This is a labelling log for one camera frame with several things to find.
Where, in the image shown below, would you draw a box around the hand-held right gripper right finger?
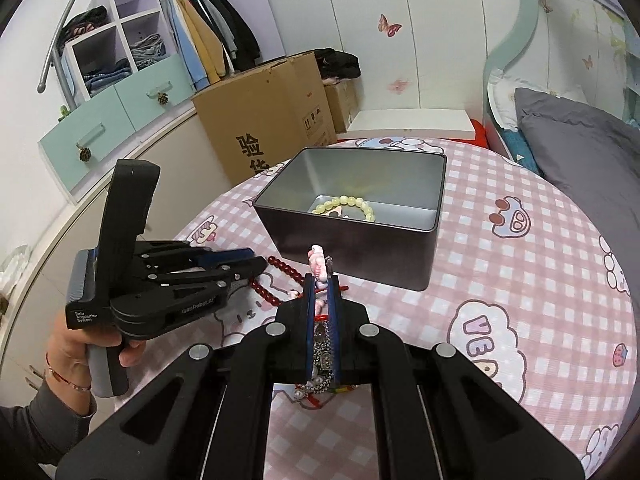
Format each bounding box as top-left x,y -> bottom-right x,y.
331,289 -> 587,480

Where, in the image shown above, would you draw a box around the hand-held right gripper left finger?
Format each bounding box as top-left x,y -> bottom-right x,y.
55,273 -> 318,480

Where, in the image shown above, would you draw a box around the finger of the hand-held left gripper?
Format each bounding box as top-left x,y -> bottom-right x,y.
146,257 -> 270,292
133,239 -> 255,274

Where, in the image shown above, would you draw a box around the red bead bracelet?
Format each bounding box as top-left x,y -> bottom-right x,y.
248,255 -> 306,307

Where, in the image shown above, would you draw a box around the charm chain with pink figure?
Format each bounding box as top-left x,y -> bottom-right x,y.
292,244 -> 359,411

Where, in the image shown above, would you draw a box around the dark metal tin box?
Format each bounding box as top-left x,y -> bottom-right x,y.
251,147 -> 447,292

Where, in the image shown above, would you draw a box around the person's left forearm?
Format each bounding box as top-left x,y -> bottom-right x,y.
0,377 -> 99,480

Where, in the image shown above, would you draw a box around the person's left hand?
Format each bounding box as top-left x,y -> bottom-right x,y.
46,315 -> 147,392

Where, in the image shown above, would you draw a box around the green drawer cabinet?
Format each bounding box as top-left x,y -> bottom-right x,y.
39,54 -> 197,192

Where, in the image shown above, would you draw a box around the folded blue jeans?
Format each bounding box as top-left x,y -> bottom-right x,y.
82,59 -> 132,97

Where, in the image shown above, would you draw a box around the large cardboard box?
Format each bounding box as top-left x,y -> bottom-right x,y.
191,51 -> 339,189

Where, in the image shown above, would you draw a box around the folded grey clothes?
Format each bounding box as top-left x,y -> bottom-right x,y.
131,34 -> 166,69

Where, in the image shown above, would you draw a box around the grey metal handrail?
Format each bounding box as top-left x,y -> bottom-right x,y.
37,0 -> 109,94

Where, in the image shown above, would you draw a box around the dark striped clothes heap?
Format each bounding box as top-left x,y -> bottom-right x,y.
56,6 -> 109,44

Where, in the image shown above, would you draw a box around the row of hanging clothes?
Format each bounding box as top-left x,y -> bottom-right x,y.
160,0 -> 261,92

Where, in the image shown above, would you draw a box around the small cardboard box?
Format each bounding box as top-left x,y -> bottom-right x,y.
322,80 -> 359,135

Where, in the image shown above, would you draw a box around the white flat board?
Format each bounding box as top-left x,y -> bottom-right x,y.
345,109 -> 476,147

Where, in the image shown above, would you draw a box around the dark clothes pile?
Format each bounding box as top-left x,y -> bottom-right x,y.
315,48 -> 362,84

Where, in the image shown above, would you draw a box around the teal bed sheet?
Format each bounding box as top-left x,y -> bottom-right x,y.
500,129 -> 542,172

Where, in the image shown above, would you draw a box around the white panelled wardrobe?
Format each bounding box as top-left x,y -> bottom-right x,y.
250,0 -> 532,112

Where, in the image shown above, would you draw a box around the white pillow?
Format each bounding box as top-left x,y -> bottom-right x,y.
487,70 -> 587,132

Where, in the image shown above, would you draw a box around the grey blanket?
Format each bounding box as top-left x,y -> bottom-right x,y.
514,87 -> 640,321

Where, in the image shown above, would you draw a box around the yellow bead bracelet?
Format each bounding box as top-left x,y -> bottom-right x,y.
311,196 -> 377,222

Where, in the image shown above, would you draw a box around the red string wrist bracelet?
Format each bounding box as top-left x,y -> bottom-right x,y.
45,352 -> 94,394

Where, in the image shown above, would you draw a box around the green bunk bed frame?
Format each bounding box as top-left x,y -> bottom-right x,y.
481,0 -> 640,161

